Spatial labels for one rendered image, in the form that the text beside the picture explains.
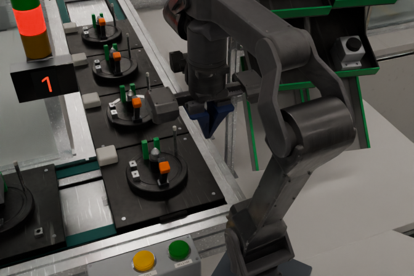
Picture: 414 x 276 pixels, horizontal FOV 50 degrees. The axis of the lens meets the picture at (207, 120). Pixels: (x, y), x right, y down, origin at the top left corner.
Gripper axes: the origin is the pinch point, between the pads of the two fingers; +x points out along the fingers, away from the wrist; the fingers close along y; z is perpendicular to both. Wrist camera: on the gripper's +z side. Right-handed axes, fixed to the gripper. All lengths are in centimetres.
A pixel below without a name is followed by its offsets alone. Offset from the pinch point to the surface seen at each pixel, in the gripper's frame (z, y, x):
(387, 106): 67, -109, 70
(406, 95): 67, -118, 67
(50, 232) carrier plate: 10.9, 29.5, 28.5
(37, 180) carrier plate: 27, 31, 29
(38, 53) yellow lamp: 29.1, 24.1, -1.7
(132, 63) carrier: 68, 0, 27
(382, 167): 12, -55, 39
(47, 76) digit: 28.9, 23.4, 3.5
